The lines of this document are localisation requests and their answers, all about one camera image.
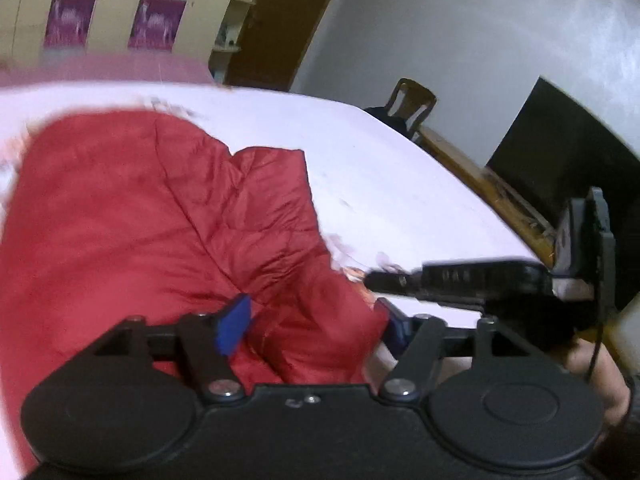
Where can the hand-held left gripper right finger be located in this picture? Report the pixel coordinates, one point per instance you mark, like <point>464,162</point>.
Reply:
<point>396,332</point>

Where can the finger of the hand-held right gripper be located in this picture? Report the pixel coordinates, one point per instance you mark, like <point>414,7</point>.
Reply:
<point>395,281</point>

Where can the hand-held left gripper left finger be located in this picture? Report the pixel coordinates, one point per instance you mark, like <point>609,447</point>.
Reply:
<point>232,322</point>

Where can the red puffer jacket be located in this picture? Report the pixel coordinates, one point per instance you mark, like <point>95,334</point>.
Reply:
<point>125,210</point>

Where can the person's right forearm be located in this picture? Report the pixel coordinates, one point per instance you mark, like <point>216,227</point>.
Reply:
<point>609,385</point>

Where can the floral white bed sheet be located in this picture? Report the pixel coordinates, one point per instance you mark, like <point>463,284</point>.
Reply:
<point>400,185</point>

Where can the wooden desk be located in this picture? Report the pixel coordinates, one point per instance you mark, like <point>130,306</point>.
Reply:
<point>480,180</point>

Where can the black television screen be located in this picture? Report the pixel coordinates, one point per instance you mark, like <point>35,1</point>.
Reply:
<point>550,150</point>

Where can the black bag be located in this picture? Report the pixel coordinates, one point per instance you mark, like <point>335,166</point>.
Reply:
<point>387,117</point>

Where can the wooden chair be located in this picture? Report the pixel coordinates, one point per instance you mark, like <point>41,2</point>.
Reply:
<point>412,100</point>

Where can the pink checked blanket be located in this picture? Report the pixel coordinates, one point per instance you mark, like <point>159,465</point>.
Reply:
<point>125,67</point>

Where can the brown wooden door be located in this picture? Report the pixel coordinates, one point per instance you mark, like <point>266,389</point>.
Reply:
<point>285,25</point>

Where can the cream corner shelf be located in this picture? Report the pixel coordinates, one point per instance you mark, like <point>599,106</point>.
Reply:
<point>235,25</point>

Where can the magenta wall poster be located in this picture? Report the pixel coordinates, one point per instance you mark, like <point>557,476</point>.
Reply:
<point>152,22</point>
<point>70,20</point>

